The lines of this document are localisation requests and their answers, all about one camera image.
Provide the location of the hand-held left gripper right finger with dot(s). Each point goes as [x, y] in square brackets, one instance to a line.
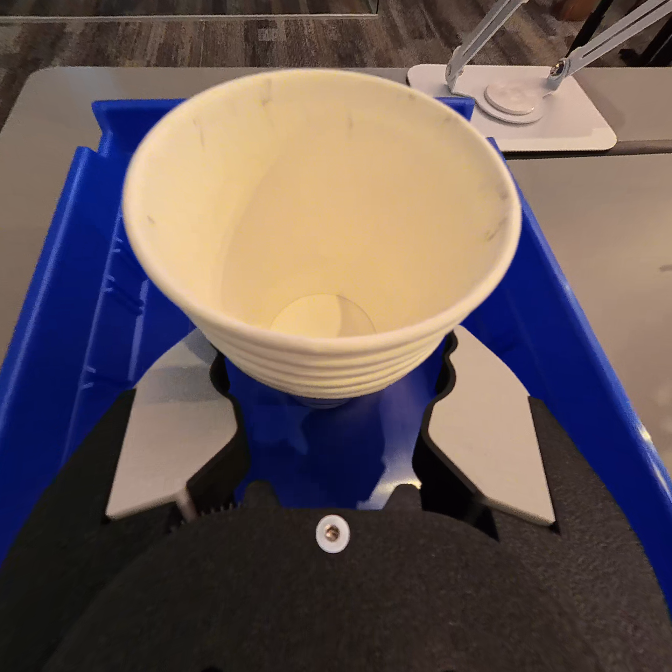
[494, 436]

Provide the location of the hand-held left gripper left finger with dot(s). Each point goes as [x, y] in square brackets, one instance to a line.
[168, 436]

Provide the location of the blue plastic bin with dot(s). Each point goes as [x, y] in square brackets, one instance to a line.
[63, 347]

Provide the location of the white paper cup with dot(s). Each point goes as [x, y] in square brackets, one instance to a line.
[326, 403]
[315, 392]
[315, 382]
[315, 362]
[315, 373]
[315, 189]

